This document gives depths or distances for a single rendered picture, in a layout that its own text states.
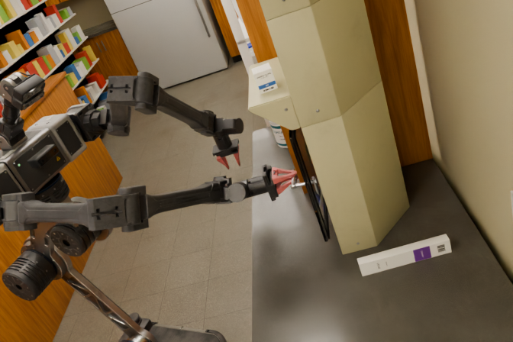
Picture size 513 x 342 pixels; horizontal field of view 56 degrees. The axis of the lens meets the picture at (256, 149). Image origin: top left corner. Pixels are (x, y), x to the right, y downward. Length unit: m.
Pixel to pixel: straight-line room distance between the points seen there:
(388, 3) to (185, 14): 4.83
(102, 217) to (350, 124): 0.67
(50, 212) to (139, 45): 5.25
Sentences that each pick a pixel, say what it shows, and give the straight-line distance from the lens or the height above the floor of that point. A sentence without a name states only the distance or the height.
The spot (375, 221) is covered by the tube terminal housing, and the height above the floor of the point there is 1.02.
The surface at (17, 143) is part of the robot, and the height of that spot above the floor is 1.53.
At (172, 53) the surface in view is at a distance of 6.42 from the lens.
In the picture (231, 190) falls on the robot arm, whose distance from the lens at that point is 1.42.
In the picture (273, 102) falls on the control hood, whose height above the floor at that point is 1.50.
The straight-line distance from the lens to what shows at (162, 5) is 6.27.
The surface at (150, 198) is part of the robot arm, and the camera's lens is 1.26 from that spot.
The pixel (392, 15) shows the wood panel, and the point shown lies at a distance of 1.61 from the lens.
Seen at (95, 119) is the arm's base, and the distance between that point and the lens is 1.79.
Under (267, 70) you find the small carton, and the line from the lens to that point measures 1.28.
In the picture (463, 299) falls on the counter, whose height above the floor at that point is 0.94.
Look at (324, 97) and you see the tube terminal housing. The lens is 1.25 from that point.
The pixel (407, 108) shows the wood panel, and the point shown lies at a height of 1.17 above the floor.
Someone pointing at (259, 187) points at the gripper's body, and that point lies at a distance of 1.47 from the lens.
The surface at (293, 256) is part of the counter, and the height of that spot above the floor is 0.94.
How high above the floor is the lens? 2.00
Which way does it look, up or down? 28 degrees down
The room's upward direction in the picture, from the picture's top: 21 degrees counter-clockwise
